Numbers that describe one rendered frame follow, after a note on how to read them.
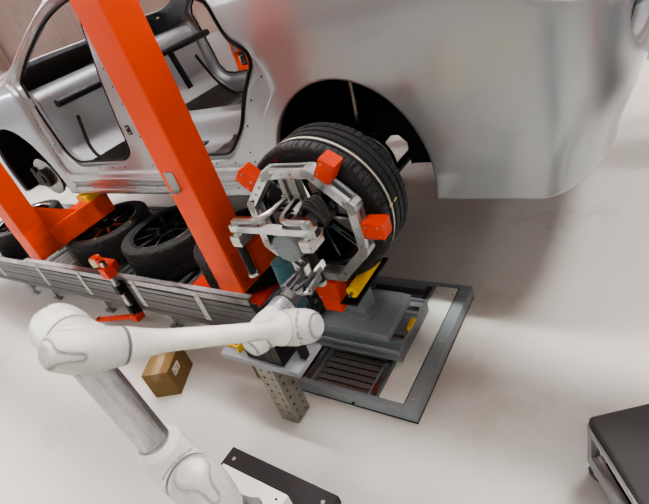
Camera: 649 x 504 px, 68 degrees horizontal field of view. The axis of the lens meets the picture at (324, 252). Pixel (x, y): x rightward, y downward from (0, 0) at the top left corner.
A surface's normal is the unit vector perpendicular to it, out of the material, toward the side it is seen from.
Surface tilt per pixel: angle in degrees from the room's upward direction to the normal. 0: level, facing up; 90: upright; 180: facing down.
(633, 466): 0
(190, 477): 5
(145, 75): 90
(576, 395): 0
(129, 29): 90
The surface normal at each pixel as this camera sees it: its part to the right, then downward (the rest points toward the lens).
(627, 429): -0.29, -0.80
